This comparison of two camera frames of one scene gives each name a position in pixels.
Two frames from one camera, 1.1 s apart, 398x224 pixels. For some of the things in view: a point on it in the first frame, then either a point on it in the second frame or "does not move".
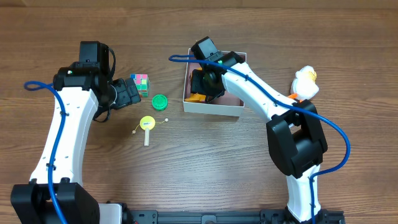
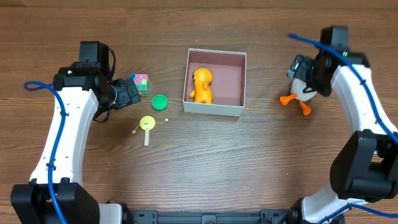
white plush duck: x=305 y=86 does not move
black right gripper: x=197 y=86 -> x=306 y=76
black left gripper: x=131 y=92 does not move
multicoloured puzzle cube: x=142 y=82 does not move
